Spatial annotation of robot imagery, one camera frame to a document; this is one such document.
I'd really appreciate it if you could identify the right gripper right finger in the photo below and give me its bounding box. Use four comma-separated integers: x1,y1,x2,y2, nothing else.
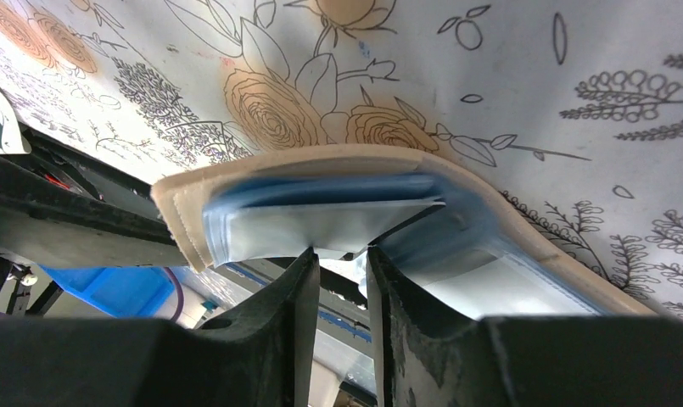
367,248,683,406

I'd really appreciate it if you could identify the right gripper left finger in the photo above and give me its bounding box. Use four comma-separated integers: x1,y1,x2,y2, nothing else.
0,250,320,406

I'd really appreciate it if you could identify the tan card holder wallet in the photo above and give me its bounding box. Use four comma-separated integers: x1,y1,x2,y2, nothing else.
149,142,657,321

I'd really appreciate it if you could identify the blue plastic bin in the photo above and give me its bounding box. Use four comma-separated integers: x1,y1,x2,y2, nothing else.
41,265,175,318

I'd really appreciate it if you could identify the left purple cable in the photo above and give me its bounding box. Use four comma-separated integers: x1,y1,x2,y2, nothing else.
160,266,186,324

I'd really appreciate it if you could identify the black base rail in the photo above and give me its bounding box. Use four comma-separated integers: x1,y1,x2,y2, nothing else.
0,130,187,269

